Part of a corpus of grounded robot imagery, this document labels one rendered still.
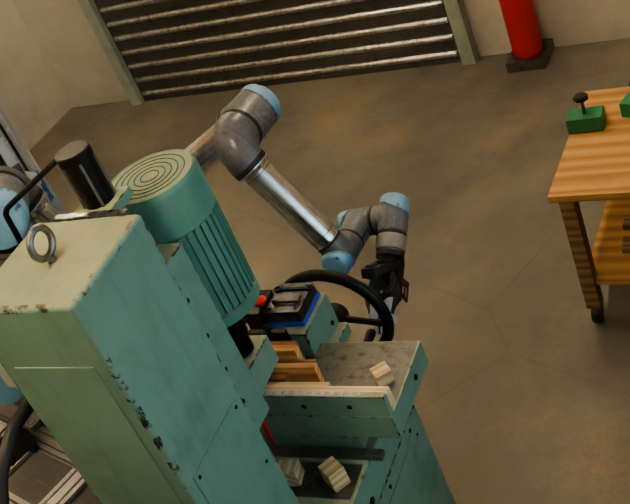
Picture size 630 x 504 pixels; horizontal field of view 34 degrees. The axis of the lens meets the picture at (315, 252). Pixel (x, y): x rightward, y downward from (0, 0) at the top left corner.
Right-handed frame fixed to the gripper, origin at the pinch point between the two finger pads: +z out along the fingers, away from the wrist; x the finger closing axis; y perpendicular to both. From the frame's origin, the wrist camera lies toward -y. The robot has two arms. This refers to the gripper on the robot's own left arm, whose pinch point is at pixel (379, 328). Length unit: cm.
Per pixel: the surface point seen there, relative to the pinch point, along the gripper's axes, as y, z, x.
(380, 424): -36, 31, -20
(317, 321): -30.6, 7.5, -0.2
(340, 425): -36.0, 30.9, -11.1
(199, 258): -76, 10, -1
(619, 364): 91, -14, -36
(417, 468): -7.0, 34.2, -15.7
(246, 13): 158, -221, 170
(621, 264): 88, -45, -37
